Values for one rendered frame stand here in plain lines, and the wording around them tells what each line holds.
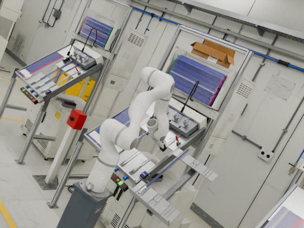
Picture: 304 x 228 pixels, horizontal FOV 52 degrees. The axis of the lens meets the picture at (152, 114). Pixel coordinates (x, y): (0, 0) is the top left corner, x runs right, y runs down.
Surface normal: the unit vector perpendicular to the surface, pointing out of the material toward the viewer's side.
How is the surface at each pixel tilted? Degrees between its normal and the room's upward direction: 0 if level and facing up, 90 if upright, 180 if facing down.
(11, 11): 90
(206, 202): 90
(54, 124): 90
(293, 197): 45
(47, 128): 90
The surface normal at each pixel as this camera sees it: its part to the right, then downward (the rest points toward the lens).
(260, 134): -0.62, -0.16
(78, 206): -0.36, 0.00
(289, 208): -0.12, -0.74
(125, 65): 0.66, 0.44
